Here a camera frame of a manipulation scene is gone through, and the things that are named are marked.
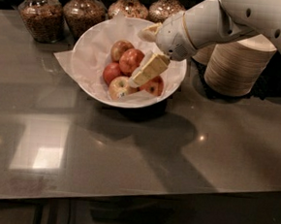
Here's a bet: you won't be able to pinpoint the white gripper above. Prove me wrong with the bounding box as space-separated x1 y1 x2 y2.
128 12 197 88

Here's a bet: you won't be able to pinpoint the red apple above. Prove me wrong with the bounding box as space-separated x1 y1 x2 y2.
139 76 164 97
103 62 122 85
119 48 144 76

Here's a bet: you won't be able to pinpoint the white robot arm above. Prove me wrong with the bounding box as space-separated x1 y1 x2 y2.
128 0 281 87

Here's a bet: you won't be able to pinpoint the back red-yellow apple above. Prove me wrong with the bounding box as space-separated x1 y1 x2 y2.
110 40 134 62

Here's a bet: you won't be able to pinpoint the white bowl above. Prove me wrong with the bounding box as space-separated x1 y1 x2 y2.
67 13 191 113

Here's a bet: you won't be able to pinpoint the front yellow-green apple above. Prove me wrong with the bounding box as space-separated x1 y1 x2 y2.
109 77 138 100

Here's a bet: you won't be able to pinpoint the cereal jar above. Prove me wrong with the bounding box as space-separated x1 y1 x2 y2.
63 0 107 40
148 0 185 23
108 0 148 19
18 0 65 44

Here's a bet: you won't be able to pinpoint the back stack paper bowls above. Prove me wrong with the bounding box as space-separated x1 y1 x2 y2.
193 45 215 66

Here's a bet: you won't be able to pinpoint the white paper liner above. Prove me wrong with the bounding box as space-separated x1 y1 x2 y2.
49 7 187 110

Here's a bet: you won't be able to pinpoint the far left cereal jar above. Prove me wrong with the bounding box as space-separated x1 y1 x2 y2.
18 0 65 44

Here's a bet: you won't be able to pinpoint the black mat under bowls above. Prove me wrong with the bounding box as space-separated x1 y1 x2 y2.
192 52 281 101

